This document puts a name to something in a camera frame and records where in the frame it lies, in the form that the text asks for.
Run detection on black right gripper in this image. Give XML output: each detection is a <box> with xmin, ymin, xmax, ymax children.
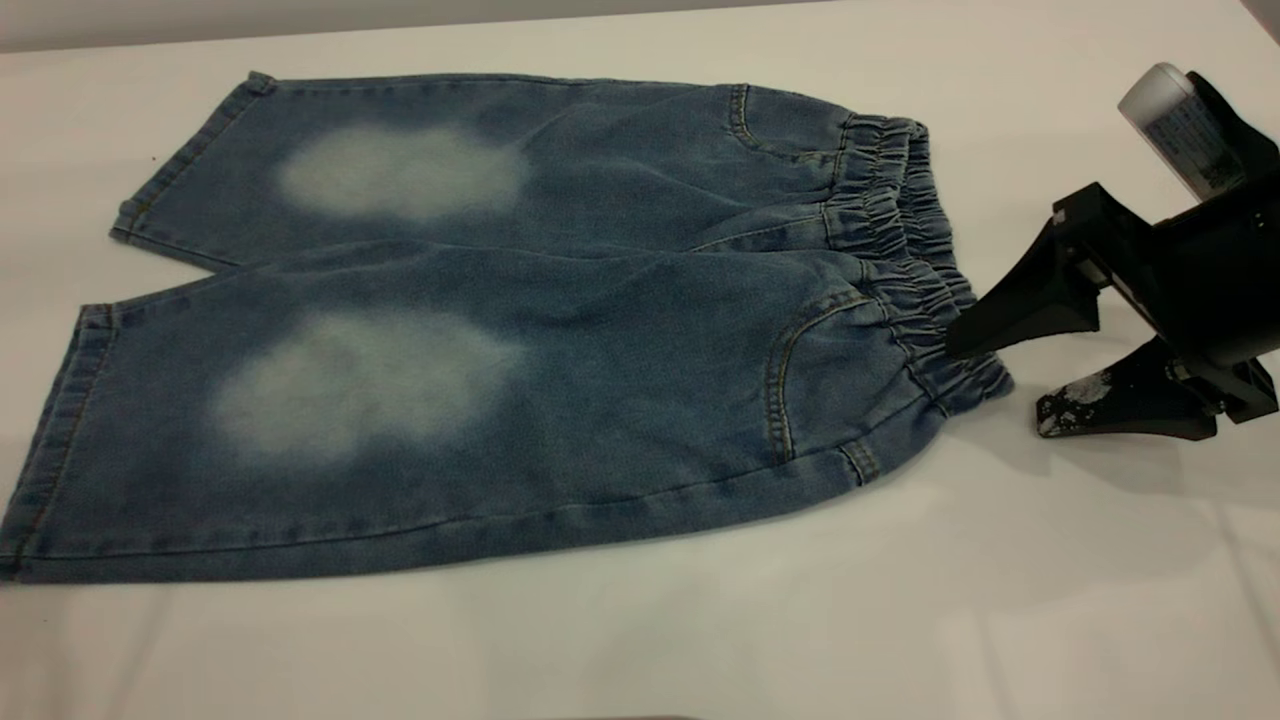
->
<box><xmin>944</xmin><ymin>170</ymin><xmax>1280</xmax><ymax>442</ymax></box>

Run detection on blue denim jeans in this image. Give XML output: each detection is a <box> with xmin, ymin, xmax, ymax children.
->
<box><xmin>0</xmin><ymin>72</ymin><xmax>1017</xmax><ymax>587</ymax></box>

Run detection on white cylindrical wrist camera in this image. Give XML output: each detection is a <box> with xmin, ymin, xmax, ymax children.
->
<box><xmin>1117</xmin><ymin>62</ymin><xmax>1247</xmax><ymax>203</ymax></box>

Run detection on black camera bracket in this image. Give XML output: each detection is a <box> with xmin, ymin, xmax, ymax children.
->
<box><xmin>1186</xmin><ymin>70</ymin><xmax>1280</xmax><ymax>201</ymax></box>

